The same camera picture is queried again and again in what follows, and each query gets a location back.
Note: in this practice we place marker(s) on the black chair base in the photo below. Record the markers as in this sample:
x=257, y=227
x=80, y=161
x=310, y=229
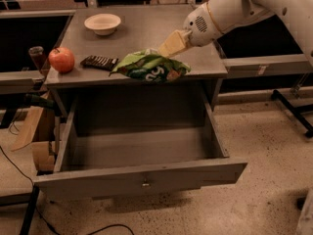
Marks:
x=296, y=111

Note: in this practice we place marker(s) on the black stand leg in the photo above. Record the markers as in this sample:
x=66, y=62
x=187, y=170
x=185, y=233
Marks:
x=31, y=200

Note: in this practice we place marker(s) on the grey cabinet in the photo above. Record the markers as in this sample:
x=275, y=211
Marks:
x=142, y=27

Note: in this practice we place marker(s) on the red apple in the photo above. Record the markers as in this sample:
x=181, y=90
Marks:
x=61, y=59

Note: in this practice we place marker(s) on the green rice chip bag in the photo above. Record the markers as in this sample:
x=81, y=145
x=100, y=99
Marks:
x=150, y=66

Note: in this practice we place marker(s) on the brown glass cup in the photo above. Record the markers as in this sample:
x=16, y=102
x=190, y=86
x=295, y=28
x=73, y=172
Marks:
x=38, y=56

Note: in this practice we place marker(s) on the beige bowl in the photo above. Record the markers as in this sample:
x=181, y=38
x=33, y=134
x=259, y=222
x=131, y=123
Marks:
x=103, y=24

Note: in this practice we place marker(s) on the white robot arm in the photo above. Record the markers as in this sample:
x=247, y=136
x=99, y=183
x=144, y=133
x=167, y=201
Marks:
x=214, y=18

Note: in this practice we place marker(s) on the grey left bench rail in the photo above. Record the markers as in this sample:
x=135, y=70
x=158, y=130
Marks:
x=21, y=30

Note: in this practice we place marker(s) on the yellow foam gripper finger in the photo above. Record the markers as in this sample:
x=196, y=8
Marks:
x=175, y=43

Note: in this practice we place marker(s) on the dark chocolate bar wrapper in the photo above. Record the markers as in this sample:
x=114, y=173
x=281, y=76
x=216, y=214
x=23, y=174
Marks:
x=99, y=62

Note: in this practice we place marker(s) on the grey open top drawer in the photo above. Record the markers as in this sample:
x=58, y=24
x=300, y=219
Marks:
x=111, y=144

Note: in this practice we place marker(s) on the green bottle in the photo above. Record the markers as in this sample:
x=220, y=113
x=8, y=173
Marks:
x=34, y=100

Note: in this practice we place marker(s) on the cardboard box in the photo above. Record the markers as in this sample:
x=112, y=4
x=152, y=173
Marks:
x=37, y=133

